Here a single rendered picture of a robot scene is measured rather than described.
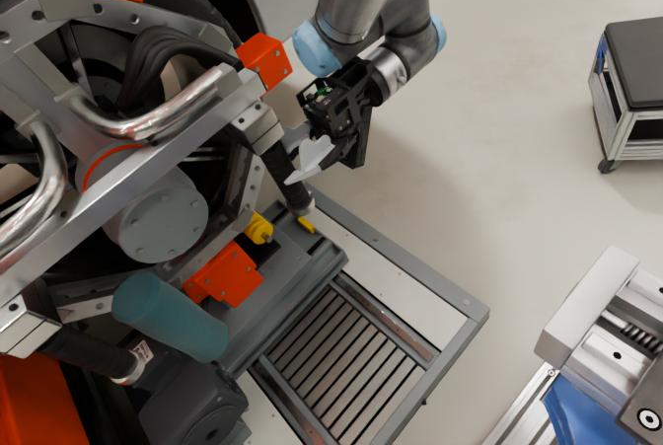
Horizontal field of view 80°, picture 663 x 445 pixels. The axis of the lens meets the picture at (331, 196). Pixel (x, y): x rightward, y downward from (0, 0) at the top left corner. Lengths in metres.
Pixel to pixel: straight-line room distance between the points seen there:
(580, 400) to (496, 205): 1.01
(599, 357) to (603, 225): 1.04
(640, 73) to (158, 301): 1.38
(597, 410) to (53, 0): 0.79
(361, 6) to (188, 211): 0.36
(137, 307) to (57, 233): 0.25
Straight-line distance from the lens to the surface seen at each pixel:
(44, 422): 0.94
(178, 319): 0.76
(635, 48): 1.58
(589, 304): 0.52
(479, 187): 1.55
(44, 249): 0.51
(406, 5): 0.62
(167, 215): 0.60
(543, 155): 1.67
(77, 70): 0.75
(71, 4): 0.63
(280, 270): 1.24
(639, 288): 0.55
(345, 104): 0.57
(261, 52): 0.76
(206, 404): 1.00
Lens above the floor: 1.24
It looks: 50 degrees down
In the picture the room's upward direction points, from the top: 24 degrees counter-clockwise
